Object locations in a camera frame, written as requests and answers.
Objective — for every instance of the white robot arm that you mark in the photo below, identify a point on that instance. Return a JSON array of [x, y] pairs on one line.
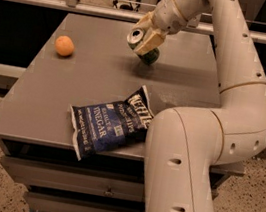
[[183, 143]]

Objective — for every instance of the grey drawer cabinet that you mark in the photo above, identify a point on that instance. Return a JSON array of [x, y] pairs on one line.
[[36, 132]]

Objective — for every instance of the orange fruit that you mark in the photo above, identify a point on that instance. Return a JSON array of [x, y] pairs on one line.
[[64, 46]]

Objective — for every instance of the blue Kettle chips bag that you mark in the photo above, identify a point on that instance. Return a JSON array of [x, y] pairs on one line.
[[107, 126]]

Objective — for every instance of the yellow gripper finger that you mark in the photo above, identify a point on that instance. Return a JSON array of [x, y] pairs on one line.
[[152, 39], [145, 23]]

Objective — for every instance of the green soda can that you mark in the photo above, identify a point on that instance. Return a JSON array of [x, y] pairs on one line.
[[147, 53]]

